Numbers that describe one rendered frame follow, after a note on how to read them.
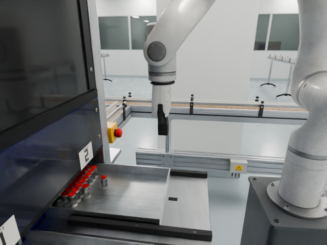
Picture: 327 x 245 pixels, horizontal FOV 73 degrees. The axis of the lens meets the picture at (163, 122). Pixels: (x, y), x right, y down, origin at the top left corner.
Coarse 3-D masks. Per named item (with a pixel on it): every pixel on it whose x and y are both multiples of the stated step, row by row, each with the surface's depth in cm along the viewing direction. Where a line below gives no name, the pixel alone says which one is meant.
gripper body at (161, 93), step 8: (152, 88) 64; (160, 88) 63; (168, 88) 65; (152, 96) 64; (160, 96) 64; (168, 96) 65; (152, 104) 65; (168, 104) 66; (152, 112) 66; (168, 112) 68
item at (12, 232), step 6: (12, 216) 43; (6, 222) 42; (12, 222) 43; (0, 228) 40; (6, 228) 42; (12, 228) 43; (6, 234) 42; (12, 234) 43; (18, 234) 45; (0, 240) 40; (6, 240) 42; (12, 240) 43
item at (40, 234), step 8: (32, 232) 56; (40, 232) 56; (48, 232) 56; (32, 240) 58; (40, 240) 57; (48, 240) 57; (56, 240) 56; (64, 240) 56; (72, 240) 55; (80, 240) 55; (88, 240) 55; (96, 240) 54; (104, 240) 54; (112, 240) 54
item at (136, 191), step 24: (120, 168) 87; (144, 168) 85; (168, 168) 84; (96, 192) 76; (120, 192) 76; (144, 192) 76; (48, 216) 66; (96, 216) 63; (120, 216) 62; (144, 216) 65
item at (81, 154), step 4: (88, 144) 73; (84, 148) 70; (88, 148) 73; (80, 152) 68; (88, 152) 73; (80, 156) 68; (84, 156) 70; (88, 156) 73; (92, 156) 76; (80, 160) 68; (84, 160) 71; (88, 160) 73; (80, 164) 68; (84, 164) 71
